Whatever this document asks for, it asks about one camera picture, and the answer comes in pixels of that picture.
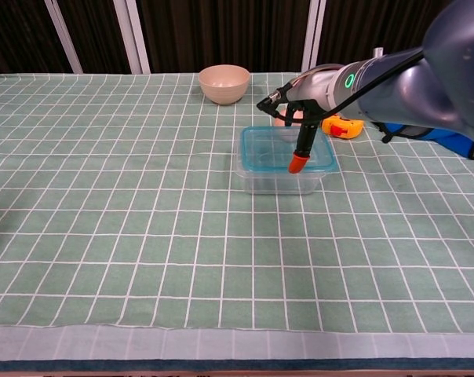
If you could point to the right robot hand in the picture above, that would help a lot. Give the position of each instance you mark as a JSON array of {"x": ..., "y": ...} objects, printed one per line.
[{"x": 313, "y": 86}]

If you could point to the blue container lid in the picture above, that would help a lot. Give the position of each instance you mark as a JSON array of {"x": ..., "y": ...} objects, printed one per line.
[{"x": 264, "y": 151}]

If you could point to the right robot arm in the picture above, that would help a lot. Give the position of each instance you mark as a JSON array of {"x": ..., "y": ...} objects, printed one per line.
[{"x": 437, "y": 86}]

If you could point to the clear plastic container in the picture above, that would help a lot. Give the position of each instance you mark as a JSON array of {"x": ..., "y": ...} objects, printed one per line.
[{"x": 276, "y": 182}]

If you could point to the pink peach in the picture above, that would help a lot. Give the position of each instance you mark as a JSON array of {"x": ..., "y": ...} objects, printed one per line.
[{"x": 279, "y": 121}]

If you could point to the yellow tape measure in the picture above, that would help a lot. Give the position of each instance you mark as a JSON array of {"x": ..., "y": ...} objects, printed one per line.
[{"x": 343, "y": 127}]

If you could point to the beige bowl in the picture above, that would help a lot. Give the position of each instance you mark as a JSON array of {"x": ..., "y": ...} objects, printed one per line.
[{"x": 224, "y": 84}]

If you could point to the black pleated curtain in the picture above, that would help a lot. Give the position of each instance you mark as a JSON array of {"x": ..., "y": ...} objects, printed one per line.
[{"x": 229, "y": 31}]

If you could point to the blue grey oven mitt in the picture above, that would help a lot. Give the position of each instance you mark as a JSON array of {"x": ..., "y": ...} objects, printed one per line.
[{"x": 437, "y": 137}]

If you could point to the green checked tablecloth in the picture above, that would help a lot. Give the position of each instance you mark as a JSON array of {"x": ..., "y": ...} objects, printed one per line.
[{"x": 123, "y": 235}]

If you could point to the white frame post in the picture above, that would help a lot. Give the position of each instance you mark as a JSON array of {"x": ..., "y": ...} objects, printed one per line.
[
  {"x": 313, "y": 37},
  {"x": 137, "y": 39}
]

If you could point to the thin grey frame post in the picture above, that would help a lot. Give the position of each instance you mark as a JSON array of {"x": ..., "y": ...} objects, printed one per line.
[{"x": 66, "y": 43}]

